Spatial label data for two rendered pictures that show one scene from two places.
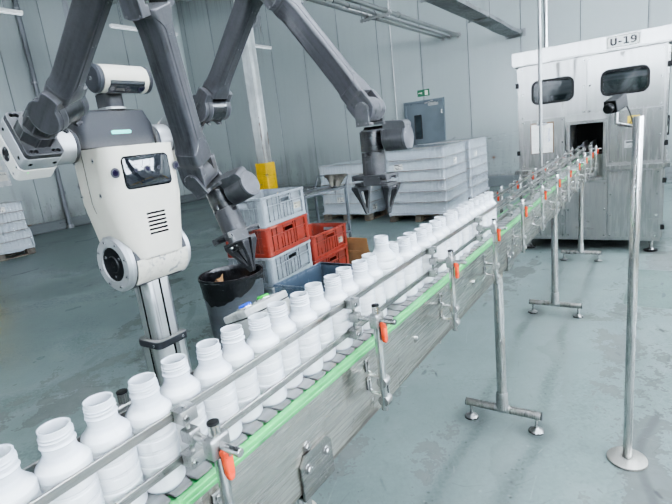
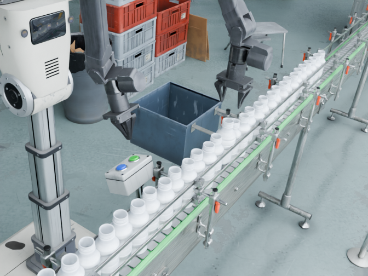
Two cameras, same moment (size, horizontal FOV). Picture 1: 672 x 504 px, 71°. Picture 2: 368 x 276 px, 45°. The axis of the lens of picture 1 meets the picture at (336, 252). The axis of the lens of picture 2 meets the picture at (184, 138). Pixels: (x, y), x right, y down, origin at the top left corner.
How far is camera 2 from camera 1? 0.49 m
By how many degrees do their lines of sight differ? 20
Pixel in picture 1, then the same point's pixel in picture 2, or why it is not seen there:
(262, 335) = (139, 216)
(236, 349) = (122, 228)
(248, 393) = (125, 252)
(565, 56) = not seen: outside the picture
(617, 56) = not seen: outside the picture
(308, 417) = (157, 260)
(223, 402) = (111, 263)
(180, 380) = (90, 256)
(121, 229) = (24, 75)
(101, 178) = (12, 34)
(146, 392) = (73, 269)
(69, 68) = not seen: outside the picture
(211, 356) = (109, 239)
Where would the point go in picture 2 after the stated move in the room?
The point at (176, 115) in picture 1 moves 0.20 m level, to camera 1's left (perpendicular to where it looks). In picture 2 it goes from (92, 32) to (11, 26)
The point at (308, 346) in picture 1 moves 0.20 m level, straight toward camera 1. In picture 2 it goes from (165, 214) to (170, 271)
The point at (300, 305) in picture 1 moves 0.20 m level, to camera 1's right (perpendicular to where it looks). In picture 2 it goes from (165, 189) to (236, 194)
